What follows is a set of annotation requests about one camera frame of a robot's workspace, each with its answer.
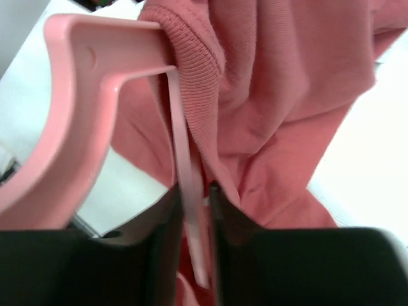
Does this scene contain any pink t shirt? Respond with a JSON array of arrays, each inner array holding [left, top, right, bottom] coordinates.
[[110, 0, 408, 306]]

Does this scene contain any pink plastic hanger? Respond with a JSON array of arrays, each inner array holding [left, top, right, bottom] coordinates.
[[1, 14, 210, 288]]

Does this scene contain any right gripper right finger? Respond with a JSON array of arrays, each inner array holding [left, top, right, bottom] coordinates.
[[208, 180, 265, 306]]

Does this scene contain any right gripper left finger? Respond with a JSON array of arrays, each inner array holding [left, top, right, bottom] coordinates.
[[92, 184, 184, 306]]

